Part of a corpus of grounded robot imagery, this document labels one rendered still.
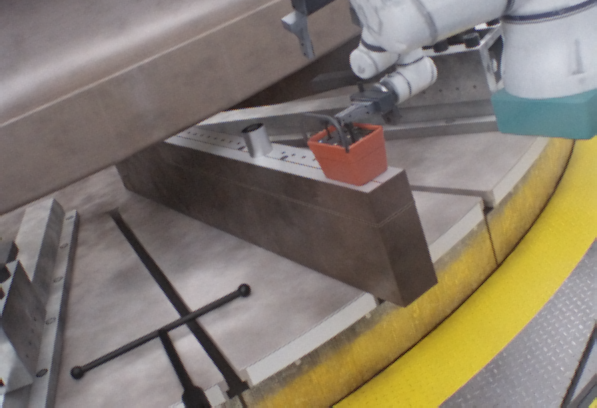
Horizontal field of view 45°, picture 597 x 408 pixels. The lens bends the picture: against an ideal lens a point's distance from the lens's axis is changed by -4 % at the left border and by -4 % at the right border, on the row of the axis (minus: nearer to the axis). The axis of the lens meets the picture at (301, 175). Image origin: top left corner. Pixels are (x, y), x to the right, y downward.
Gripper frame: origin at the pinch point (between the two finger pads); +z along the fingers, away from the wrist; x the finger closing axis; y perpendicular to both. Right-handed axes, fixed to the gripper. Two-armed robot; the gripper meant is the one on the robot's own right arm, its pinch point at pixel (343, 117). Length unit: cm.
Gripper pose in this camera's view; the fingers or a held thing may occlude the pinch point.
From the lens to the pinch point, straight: 206.4
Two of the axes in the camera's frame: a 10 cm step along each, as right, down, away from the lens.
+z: -7.7, 4.6, -4.4
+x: 5.5, 1.4, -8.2
